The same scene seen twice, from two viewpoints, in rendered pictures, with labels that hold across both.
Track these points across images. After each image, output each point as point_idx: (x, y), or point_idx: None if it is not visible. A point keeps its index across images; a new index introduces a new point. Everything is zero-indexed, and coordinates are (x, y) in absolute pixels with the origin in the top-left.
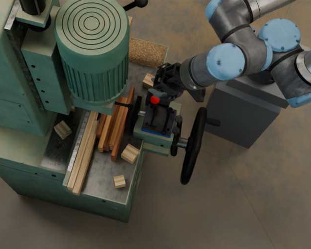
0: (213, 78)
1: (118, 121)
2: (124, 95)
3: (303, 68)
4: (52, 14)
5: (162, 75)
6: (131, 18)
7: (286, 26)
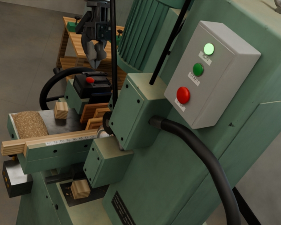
0: None
1: None
2: (85, 127)
3: None
4: (186, 15)
5: (105, 26)
6: (3, 141)
7: None
